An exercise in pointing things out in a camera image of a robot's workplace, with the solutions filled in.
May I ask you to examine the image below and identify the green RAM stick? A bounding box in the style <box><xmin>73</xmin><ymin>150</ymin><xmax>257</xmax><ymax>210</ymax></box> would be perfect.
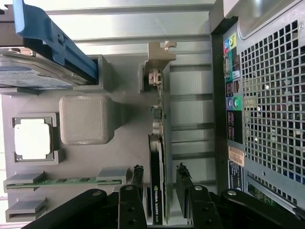
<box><xmin>6</xmin><ymin>178</ymin><xmax>122</xmax><ymax>186</ymax></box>

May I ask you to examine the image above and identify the grey printed parts rack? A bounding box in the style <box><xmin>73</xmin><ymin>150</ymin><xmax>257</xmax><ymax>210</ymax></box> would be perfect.
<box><xmin>0</xmin><ymin>54</ymin><xmax>172</xmax><ymax>226</ymax></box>

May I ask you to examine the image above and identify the silver CPU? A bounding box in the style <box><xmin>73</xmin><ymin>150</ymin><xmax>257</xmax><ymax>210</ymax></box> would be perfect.
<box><xmin>14</xmin><ymin>118</ymin><xmax>54</xmax><ymax>160</ymax></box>

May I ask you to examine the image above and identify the hard disk with blue caddy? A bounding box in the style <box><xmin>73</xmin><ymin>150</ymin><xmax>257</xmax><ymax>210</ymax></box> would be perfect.
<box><xmin>0</xmin><ymin>0</ymin><xmax>100</xmax><ymax>91</ymax></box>

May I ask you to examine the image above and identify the dark grey PC case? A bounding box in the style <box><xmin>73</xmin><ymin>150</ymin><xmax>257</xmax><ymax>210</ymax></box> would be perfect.
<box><xmin>209</xmin><ymin>0</ymin><xmax>305</xmax><ymax>221</ymax></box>

